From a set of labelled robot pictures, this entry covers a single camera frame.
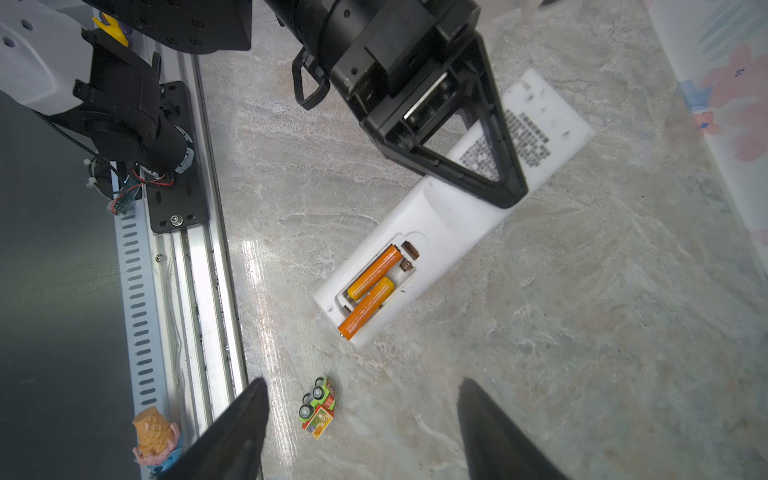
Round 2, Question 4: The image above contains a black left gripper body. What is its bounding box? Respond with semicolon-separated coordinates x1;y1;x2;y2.
326;1;480;120

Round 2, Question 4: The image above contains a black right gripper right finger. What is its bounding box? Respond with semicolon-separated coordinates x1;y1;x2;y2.
457;378;566;479

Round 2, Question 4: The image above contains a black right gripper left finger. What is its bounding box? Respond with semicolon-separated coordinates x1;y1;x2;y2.
159;378;270;479

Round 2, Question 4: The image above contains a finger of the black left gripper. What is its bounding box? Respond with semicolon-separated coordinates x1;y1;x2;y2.
361;33;529;209

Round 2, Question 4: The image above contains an orange AA battery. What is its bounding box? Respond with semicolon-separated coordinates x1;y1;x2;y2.
346;245;403;301
338;277;395;340

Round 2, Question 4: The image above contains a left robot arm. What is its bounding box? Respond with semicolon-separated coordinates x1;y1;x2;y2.
1;1;528;208

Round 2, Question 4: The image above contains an orange blue plush toy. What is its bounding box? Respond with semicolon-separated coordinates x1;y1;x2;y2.
132;407;183;476

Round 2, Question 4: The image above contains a red green toy car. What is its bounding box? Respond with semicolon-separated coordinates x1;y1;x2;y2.
299;377;336;439

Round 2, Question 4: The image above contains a yellow duck toy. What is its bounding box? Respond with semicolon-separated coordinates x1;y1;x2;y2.
92;12;133;48

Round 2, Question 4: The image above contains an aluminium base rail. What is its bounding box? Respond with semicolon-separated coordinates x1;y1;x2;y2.
114;36;248;450

